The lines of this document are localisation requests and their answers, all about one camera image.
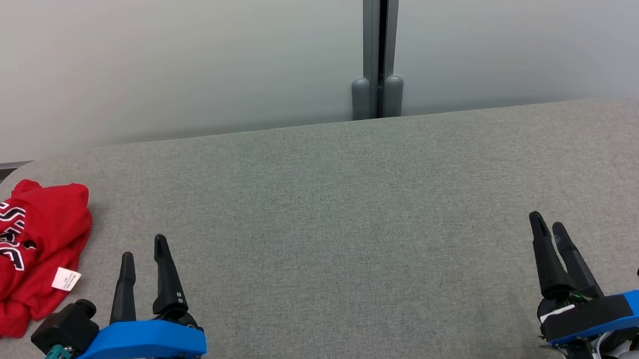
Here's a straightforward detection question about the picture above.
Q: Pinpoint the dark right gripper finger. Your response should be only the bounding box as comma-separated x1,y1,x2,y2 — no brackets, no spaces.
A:
529,209,574,300
552,218,604,301

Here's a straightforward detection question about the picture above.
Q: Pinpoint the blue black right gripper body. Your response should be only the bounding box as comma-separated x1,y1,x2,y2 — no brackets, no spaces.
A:
537,287,639,359

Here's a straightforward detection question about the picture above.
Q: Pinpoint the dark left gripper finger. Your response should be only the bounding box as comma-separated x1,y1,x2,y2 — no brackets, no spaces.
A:
147,233,189,321
105,251,139,324

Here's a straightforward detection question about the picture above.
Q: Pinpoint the red printed jersey shirt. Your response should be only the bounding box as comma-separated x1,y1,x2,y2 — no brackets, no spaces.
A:
0,174,102,340

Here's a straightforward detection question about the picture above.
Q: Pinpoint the grey cylindrical post foot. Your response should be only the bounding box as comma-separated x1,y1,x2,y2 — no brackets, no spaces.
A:
381,74,407,118
350,77,374,121

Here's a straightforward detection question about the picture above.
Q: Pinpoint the grey partition post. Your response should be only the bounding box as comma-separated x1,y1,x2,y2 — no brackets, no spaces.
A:
357,0,413,119

